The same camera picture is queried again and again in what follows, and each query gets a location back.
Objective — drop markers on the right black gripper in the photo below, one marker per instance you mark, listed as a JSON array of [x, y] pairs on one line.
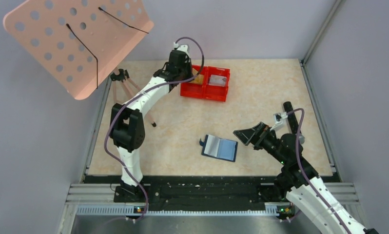
[[246, 135]]

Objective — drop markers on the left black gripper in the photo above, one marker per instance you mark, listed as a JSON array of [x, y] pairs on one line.
[[188, 63]]

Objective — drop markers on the navy blue card holder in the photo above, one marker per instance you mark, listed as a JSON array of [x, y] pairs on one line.
[[218, 148]]

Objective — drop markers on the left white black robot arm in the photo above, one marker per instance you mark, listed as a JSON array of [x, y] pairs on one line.
[[127, 120]]

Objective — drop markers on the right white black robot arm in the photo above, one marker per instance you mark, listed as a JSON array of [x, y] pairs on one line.
[[300, 184]]

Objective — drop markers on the silver card in bin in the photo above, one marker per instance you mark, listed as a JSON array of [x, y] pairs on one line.
[[217, 80]]

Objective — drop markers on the left red plastic bin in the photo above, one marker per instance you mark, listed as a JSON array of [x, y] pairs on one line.
[[191, 90]]

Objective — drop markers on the red plastic bin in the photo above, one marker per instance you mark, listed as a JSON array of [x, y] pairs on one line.
[[217, 93], [191, 90]]

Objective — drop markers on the black microphone with grey head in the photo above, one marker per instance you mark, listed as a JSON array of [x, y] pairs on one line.
[[293, 121]]

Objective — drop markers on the right red plastic bin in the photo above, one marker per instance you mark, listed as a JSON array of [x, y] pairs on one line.
[[217, 93]]

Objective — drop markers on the pink tripod stand legs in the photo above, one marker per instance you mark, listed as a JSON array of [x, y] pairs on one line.
[[122, 78]]

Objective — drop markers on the pink perforated music stand desk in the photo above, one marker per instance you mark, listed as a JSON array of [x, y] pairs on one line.
[[79, 42]]

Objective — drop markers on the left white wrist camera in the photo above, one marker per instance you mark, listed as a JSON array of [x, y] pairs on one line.
[[183, 48]]

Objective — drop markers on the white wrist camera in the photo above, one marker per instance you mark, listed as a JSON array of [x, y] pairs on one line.
[[183, 48], [280, 120]]

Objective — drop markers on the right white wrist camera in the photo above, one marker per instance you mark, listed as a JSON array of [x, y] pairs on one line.
[[280, 120]]

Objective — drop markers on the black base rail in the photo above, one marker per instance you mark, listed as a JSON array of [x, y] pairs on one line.
[[180, 196]]

